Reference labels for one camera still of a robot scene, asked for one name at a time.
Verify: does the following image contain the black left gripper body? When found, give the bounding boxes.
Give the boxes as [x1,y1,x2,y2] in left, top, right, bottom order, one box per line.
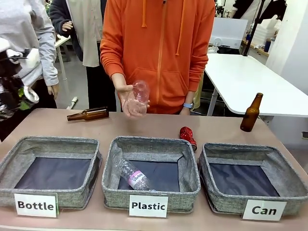
[0,51,26,122]

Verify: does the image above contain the crushed silver can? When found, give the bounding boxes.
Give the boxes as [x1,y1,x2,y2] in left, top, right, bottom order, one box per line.
[22,86,40,104]

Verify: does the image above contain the crushed clear plastic bottle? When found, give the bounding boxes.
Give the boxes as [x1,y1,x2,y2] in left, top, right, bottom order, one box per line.
[122,80,151,118]

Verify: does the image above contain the person's left forearm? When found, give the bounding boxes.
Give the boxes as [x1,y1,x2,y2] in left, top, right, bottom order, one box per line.
[184,90,195,104]

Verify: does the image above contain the grey fabric basket labelled Bottle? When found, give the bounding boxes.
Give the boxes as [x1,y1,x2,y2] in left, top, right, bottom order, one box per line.
[0,136,103,210]

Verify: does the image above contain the crushed red can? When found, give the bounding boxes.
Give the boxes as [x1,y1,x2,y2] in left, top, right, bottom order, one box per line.
[179,126,199,151]

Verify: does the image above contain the grey fabric basket labelled Plastic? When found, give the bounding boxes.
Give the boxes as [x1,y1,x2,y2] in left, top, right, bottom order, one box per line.
[101,136,202,214]

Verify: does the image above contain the grey fabric basket labelled Can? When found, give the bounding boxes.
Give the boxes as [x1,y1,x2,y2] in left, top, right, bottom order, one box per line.
[197,142,308,217]

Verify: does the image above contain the white Can label sign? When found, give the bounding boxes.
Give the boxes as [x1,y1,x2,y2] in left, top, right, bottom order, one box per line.
[242,199,288,221]

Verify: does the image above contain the grey sweater bystander's hand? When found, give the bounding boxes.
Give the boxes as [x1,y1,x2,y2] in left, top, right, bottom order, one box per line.
[47,84,60,100]

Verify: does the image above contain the person's right hand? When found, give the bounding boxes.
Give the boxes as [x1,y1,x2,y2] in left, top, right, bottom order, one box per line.
[111,73,150,119]

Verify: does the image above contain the small white desk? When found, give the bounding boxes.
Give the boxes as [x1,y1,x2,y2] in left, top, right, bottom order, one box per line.
[54,35,72,81]

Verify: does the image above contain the brown glass beer bottle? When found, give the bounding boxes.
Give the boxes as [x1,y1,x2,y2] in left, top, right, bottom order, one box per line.
[66,106,110,122]
[240,92,264,133]

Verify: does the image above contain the bystander in grey sweater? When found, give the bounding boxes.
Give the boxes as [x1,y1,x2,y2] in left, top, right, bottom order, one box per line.
[0,0,60,109]

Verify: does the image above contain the bystander in dark jacket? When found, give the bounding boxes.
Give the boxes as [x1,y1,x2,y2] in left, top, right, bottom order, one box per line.
[49,0,117,112]

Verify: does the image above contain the white Bottle label sign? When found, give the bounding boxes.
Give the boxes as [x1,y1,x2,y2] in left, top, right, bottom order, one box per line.
[13,192,59,219]

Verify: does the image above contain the clear bottle with pink label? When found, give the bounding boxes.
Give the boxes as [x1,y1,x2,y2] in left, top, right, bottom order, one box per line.
[114,158,157,193]

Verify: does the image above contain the person in orange hoodie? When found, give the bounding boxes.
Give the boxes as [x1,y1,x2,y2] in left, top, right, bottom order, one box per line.
[99,0,216,115]

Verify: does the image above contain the white Plastic label sign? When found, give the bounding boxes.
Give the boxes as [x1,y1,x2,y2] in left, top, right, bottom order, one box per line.
[128,194,169,218]

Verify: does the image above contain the white monitor back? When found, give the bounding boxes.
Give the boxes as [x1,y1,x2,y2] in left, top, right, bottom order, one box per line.
[208,17,249,49]

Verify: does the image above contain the large white table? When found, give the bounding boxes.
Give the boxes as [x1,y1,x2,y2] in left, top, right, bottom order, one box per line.
[203,52,308,118]

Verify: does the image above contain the black stand pole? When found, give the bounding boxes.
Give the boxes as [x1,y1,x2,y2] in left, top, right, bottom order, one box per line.
[242,0,266,57]

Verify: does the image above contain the stacked white storage boxes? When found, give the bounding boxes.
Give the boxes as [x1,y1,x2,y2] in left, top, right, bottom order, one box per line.
[252,19,282,42]

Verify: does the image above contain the bystander in black and white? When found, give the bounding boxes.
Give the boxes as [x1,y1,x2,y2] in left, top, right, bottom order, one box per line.
[228,0,288,25]

